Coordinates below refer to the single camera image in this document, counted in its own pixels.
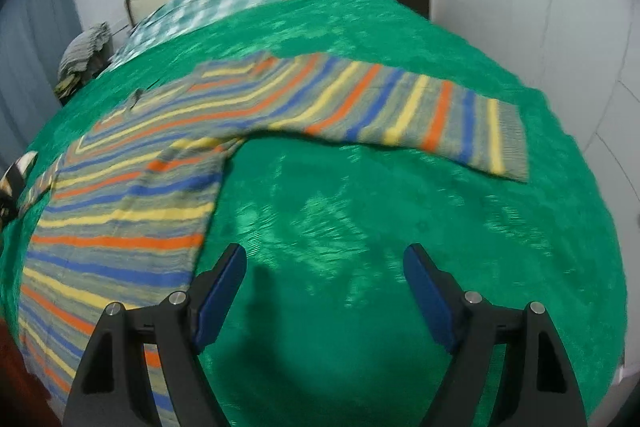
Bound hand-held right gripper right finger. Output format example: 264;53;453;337
403;243;589;427

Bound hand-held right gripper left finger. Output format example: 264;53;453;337
62;243;248;427

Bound striped knit sweater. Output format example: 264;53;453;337
17;52;531;414

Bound pile of grey clothes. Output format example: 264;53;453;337
55;23;112;98

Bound green fuzzy blanket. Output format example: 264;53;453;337
0;0;629;427

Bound dark red cloth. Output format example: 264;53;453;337
0;322;52;427

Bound black and white cloth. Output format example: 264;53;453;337
0;151;40;224

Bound grey curtain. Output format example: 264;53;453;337
0;0;83;168

